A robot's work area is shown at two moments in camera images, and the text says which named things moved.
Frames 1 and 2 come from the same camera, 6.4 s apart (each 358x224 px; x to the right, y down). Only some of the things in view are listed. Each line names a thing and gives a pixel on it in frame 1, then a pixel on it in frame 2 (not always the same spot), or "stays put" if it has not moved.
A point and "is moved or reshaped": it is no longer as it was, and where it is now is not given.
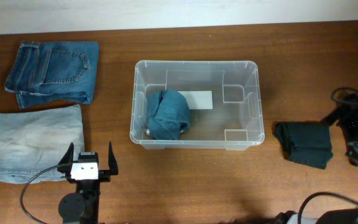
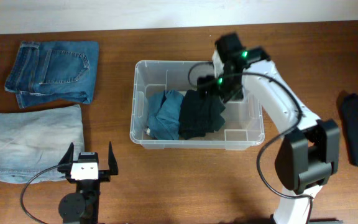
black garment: x=305 y=142 is moved or reshaped
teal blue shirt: x=168 y=114 stays put
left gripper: x=105 y=175 stays put
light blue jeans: x=23 y=144 stays put
